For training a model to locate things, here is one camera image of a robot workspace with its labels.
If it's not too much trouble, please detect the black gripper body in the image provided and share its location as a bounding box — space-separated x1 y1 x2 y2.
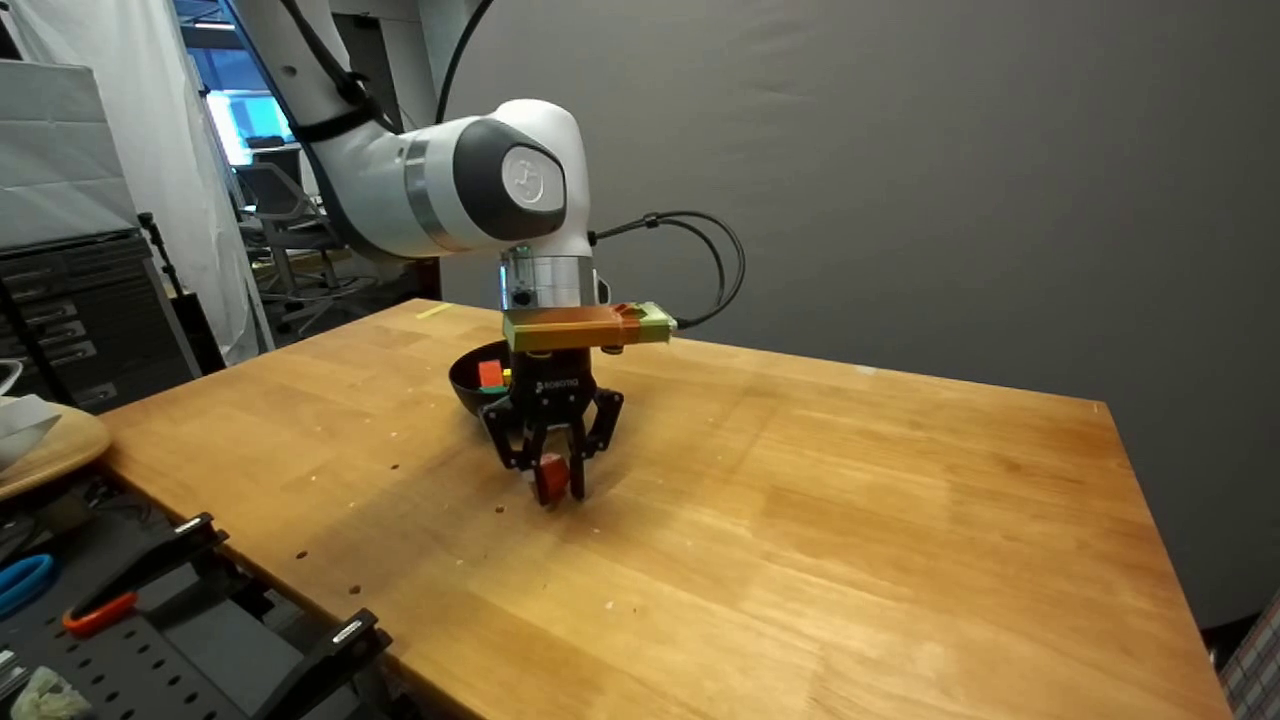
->
506 348 604 437

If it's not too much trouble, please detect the blue handled tool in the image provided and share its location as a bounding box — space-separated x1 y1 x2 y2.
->
0 551 55 619

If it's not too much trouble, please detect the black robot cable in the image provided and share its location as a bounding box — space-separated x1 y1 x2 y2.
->
587 208 748 337

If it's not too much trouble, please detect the grey storage box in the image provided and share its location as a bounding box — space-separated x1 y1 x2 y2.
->
0 57 143 255

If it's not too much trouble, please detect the bright blue monitor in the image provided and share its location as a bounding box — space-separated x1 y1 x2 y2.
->
185 12 301 170

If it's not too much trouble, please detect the white crumpled plastic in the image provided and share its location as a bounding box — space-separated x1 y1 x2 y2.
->
0 386 69 463

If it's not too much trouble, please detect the black round bowl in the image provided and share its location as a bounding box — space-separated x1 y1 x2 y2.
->
444 338 527 421

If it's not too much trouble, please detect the round wooden board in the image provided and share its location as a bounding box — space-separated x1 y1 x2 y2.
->
0 401 116 509

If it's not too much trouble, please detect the tan wrist camera bar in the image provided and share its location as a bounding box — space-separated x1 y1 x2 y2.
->
500 301 678 358

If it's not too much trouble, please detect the grey fabric backdrop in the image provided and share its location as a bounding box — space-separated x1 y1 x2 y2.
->
435 0 1280 630

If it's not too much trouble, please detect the black equipment case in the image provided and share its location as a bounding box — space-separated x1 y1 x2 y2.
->
0 229 203 414

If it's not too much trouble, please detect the orange wooden cube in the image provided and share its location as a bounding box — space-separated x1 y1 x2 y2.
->
532 453 572 509

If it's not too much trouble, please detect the black perforated side table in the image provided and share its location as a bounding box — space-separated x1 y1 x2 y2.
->
0 472 404 720

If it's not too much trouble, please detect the white fabric curtain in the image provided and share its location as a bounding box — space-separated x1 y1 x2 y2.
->
4 0 277 368

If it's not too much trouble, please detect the black stand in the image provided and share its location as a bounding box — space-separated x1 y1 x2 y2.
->
133 208 229 379

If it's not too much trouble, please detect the small white plastic part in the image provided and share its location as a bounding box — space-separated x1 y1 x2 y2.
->
4 663 84 720

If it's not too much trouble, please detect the dark office chair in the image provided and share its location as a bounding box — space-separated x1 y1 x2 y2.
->
230 156 404 345

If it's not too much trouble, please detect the grey striped fabric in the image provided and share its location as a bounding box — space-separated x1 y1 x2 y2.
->
1204 582 1280 720

